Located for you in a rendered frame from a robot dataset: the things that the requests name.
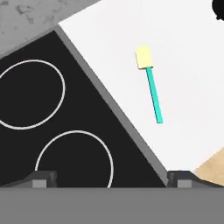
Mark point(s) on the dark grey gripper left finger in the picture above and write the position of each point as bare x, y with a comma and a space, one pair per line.
40, 178

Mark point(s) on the black round object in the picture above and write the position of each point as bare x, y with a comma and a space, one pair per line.
218, 8

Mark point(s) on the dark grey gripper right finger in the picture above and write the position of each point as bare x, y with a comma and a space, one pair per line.
182, 178

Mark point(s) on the black hob with white rings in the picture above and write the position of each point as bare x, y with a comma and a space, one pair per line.
58, 116

